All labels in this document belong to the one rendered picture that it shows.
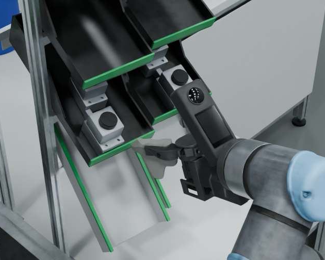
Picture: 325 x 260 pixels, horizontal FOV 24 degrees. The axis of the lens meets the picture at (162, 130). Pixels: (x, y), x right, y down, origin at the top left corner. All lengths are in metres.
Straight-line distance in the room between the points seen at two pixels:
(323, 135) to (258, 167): 2.32
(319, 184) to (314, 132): 2.38
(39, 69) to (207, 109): 0.33
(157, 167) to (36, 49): 0.28
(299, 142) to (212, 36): 0.93
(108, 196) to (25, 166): 0.41
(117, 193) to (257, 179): 0.54
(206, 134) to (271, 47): 1.75
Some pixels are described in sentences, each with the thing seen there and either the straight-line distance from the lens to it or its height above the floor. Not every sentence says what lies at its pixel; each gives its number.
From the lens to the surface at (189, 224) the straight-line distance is 1.61.
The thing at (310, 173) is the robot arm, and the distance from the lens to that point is 0.86.
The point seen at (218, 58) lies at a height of 0.65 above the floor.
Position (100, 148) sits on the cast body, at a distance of 1.25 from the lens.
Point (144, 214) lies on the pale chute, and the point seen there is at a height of 1.01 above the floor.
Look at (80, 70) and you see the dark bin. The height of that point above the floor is 1.36.
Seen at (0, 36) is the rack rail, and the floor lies 1.31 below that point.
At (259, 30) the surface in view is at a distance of 2.60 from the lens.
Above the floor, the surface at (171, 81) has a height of 1.26.
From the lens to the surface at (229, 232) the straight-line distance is 1.60.
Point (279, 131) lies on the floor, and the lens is 3.21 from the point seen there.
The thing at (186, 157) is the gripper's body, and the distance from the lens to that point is 1.02.
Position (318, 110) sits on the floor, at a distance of 3.36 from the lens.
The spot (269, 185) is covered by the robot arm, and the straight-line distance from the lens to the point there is 0.89.
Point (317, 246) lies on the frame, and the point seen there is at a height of 0.72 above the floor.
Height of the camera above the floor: 2.04
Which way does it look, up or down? 40 degrees down
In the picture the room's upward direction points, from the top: straight up
